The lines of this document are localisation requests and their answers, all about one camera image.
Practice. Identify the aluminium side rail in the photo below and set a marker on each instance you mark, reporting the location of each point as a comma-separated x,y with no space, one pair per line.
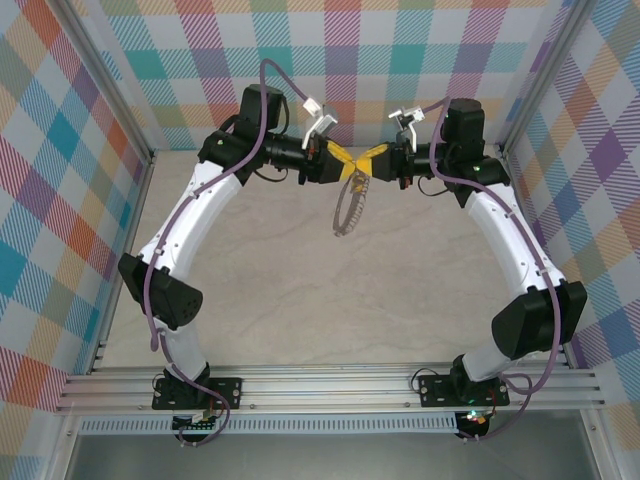
532,227
131,225

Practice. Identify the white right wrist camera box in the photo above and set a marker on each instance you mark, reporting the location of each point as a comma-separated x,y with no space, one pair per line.
407,114

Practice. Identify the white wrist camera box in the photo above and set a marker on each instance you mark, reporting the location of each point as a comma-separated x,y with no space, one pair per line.
325,120
407,114

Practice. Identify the aluminium mounting rail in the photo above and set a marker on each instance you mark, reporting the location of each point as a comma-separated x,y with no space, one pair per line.
325,390

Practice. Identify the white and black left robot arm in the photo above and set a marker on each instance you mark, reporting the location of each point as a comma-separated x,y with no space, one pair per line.
200,215

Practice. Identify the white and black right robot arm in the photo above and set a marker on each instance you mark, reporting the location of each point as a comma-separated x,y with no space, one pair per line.
505,235

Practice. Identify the aluminium frame post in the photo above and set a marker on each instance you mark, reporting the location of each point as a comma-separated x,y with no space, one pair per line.
106,75
545,75

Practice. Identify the grey metal panel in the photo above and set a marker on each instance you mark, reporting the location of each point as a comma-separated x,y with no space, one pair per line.
325,457

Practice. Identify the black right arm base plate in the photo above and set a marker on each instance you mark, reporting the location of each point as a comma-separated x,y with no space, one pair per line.
435,390

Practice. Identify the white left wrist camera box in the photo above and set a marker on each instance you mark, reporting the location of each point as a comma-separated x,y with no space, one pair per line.
325,120

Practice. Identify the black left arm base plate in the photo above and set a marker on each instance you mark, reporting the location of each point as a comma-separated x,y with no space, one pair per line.
227,392

